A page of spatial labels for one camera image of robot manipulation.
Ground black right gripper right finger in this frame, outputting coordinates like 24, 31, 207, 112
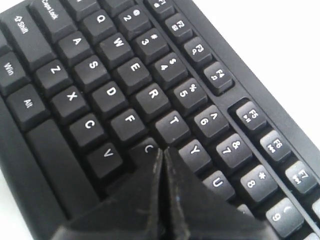
162, 147, 272, 240

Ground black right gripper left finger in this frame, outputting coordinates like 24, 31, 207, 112
52, 149, 164, 240

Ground black acer keyboard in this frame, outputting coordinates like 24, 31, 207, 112
0, 0, 320, 240

